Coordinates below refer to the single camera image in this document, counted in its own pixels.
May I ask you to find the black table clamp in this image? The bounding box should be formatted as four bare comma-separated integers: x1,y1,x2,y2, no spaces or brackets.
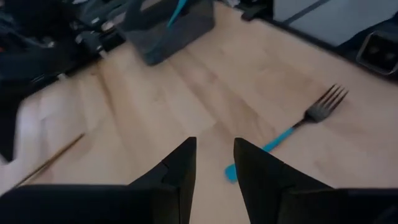
241,1,274,22

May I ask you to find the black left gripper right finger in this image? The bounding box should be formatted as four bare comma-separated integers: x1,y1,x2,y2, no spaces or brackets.
233,138,398,224

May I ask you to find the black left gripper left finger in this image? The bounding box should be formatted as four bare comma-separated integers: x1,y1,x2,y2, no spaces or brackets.
0,136,198,224

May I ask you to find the gold fork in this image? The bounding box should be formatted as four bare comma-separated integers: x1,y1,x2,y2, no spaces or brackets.
14,133,85,187

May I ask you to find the black box camera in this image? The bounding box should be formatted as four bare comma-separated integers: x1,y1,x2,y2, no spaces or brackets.
356,30,398,76

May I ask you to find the grey translucent plastic bin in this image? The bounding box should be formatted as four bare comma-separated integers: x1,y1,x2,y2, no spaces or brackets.
123,0,216,66

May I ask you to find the blue-handled dark fork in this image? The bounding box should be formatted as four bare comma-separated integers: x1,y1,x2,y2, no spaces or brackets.
224,83,349,184
166,0,189,29

